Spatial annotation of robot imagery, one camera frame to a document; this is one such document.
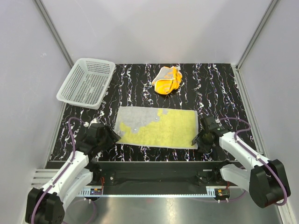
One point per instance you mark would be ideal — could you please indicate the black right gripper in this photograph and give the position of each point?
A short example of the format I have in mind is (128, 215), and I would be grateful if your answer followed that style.
(204, 148)

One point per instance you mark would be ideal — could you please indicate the left aluminium frame post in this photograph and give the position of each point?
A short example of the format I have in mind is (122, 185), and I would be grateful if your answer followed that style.
(51, 27)

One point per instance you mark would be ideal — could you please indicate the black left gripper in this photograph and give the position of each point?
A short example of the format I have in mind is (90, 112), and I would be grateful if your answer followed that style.
(112, 138)

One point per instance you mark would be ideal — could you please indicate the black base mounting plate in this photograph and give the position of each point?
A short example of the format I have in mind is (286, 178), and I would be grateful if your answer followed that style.
(189, 175)

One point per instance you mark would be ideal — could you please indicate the yellow-green and grey towel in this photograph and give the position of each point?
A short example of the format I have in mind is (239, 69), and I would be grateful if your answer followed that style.
(157, 127)

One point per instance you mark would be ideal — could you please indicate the right aluminium frame post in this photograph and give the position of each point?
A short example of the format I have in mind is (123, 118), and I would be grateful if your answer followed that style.
(266, 16)

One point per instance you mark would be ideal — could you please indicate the aluminium frame post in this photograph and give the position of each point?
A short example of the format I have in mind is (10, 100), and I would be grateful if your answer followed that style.
(266, 16)
(51, 27)

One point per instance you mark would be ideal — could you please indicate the orange and grey towel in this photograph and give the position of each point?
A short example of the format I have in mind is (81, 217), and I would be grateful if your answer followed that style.
(167, 80)

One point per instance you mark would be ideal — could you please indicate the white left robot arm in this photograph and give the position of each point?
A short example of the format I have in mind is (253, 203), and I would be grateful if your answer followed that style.
(48, 204)

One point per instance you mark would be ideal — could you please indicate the white plastic mesh basket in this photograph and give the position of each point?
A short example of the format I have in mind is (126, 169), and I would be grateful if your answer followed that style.
(86, 83)

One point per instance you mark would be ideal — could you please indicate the orange connector box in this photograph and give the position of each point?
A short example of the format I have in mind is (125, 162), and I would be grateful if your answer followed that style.
(96, 191)
(225, 193)

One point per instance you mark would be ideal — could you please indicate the slotted cable duct rail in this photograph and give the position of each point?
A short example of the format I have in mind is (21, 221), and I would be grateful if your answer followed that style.
(111, 192)

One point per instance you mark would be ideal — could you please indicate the right orange connector box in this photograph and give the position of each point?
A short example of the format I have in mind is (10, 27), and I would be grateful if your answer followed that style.
(225, 193)

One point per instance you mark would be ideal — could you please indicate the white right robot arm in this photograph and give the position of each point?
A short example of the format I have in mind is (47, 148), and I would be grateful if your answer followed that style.
(265, 180)

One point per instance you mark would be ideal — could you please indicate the left orange connector box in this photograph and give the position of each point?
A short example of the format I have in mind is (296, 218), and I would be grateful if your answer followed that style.
(96, 191)

